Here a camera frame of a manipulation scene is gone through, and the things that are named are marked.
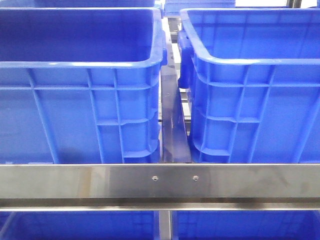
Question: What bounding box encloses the steel divider bar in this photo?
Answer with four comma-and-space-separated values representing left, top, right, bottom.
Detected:
160, 17, 192, 164

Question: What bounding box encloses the left blue plastic crate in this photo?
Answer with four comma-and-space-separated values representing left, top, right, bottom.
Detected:
0, 7, 167, 164

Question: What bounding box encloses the blue plastic crate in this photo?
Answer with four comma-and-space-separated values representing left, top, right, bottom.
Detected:
178, 8, 320, 164
0, 7, 167, 164

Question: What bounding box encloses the right blue plastic crate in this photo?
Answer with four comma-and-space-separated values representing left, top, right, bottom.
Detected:
178, 8, 320, 164

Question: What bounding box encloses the back right blue crate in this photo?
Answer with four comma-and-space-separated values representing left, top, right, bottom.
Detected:
164, 0, 236, 17

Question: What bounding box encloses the lower right blue crate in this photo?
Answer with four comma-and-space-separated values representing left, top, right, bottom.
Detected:
173, 210, 320, 240

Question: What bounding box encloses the lower left blue crate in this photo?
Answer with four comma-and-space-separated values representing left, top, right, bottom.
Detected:
0, 211, 159, 240

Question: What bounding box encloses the back left blue crate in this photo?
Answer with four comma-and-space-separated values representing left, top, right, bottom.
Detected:
0, 0, 164, 9

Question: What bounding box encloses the stainless steel shelf rail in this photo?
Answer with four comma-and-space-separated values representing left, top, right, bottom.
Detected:
0, 163, 320, 212

